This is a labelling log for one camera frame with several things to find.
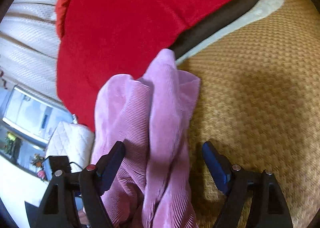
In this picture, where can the cream padded headboard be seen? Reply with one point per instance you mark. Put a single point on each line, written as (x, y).
(30, 43)

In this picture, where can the tan woven mat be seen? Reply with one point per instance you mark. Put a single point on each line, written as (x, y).
(255, 98)

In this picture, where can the white quilted bag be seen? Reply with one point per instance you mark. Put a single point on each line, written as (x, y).
(72, 143)

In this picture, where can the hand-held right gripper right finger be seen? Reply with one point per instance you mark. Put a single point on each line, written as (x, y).
(217, 165)

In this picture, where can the black box device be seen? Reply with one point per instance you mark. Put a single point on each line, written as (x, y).
(57, 163)

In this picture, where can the orange flower bunch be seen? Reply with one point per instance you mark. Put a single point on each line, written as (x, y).
(38, 161)

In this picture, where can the red blanket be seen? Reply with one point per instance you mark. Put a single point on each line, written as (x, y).
(130, 23)

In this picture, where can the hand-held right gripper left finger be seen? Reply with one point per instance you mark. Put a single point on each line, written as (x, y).
(110, 168)

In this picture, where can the window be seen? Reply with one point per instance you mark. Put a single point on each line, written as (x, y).
(32, 115)

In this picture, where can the dark cloth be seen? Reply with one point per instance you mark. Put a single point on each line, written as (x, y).
(220, 23)

